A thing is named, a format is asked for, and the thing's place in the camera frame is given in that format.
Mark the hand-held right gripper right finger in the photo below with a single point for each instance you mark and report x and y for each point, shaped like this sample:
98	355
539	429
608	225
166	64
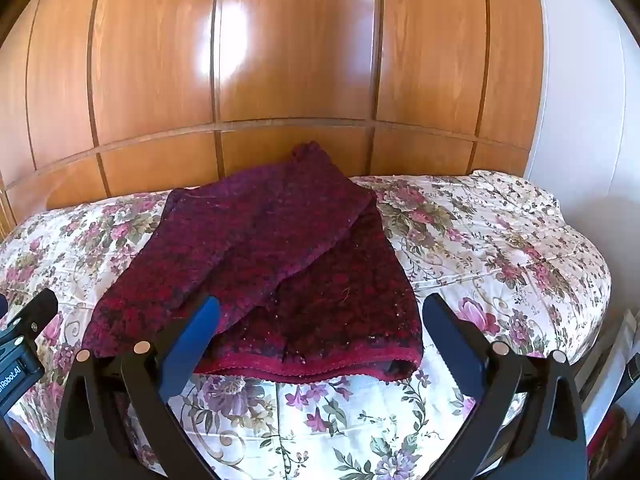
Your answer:
452	345

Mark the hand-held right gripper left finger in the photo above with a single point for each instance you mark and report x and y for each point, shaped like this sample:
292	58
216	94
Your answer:
192	345

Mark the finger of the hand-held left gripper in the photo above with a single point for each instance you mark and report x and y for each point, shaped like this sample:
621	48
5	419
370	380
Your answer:
35	315

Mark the maroon knitted garment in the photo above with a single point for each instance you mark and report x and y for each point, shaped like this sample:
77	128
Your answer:
260	260

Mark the floral bedspread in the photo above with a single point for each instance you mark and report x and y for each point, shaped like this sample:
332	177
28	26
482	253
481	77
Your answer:
475	240

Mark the wooden headboard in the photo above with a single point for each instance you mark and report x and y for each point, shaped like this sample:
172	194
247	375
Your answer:
300	50

